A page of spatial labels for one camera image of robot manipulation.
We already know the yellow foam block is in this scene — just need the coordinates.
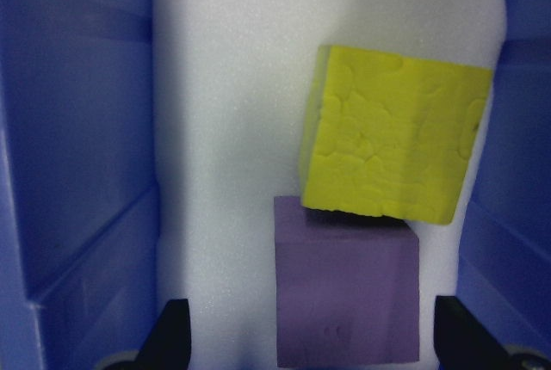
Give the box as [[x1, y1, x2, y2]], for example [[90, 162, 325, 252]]
[[300, 45, 493, 225]]

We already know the blue plastic bin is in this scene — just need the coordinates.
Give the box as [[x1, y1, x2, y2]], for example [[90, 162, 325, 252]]
[[0, 0, 551, 370]]

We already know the purple foam block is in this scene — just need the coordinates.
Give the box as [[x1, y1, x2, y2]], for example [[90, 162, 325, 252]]
[[274, 196, 421, 368]]

